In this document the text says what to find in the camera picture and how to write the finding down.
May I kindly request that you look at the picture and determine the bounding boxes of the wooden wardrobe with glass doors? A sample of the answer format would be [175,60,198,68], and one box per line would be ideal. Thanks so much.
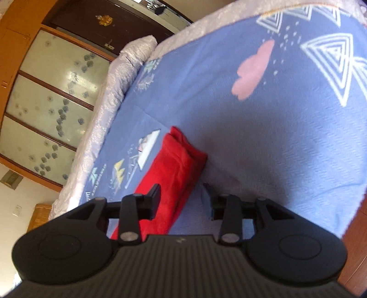
[1,1,113,191]

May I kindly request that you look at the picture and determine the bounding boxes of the white quilted comforter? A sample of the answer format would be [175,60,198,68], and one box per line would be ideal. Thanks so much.
[48,0,367,221]

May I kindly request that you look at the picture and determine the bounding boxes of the dark wooden cabinet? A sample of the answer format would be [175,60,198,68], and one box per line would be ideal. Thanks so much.
[44,0,192,55]

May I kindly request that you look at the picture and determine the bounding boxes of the red pants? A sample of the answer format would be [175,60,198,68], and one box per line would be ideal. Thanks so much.
[110,126,209,240]

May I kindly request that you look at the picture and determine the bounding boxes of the blue patterned bed sheet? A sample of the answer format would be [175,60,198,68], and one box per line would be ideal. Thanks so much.
[78,5,367,240]

